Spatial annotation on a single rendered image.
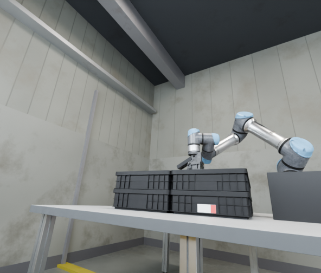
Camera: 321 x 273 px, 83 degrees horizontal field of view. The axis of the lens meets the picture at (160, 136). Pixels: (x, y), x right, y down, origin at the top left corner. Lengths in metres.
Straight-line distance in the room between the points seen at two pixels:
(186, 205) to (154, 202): 0.19
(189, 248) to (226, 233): 0.16
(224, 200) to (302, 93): 2.82
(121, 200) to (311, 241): 0.94
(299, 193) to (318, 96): 2.55
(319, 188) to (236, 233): 0.65
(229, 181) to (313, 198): 0.39
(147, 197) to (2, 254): 1.70
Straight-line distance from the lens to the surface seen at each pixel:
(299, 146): 1.23
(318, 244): 0.60
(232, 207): 0.98
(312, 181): 1.17
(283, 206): 1.15
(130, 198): 1.19
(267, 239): 0.60
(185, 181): 1.03
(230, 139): 1.43
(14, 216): 2.45
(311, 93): 3.59
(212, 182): 0.99
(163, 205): 1.08
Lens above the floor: 0.76
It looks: 20 degrees up
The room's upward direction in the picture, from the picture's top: 3 degrees clockwise
